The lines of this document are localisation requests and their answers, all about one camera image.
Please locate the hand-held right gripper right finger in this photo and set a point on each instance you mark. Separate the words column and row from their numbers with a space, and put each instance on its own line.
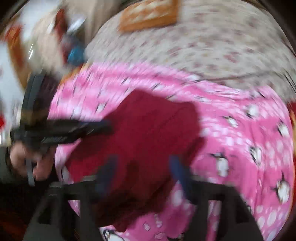
column 181, row 176

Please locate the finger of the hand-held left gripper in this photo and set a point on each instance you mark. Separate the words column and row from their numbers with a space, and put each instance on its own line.
column 97, row 127

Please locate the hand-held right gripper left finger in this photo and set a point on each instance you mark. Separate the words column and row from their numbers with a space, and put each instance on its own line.
column 107, row 176

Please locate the red garment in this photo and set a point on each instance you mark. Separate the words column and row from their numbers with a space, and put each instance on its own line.
column 143, row 134

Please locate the person's left forearm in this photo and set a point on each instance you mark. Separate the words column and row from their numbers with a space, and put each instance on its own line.
column 4, row 164

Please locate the person's left hand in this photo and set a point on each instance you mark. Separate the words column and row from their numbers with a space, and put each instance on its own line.
column 20, row 160

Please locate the pink penguin print blanket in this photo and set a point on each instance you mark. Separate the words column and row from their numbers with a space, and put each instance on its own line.
column 242, row 143

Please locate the blue object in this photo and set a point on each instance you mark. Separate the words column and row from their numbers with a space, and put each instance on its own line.
column 76, row 55

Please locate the orange checkered cushion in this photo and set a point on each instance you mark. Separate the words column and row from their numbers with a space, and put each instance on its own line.
column 150, row 16

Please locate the floral bed sheet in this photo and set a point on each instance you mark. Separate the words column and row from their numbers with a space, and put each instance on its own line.
column 208, row 46

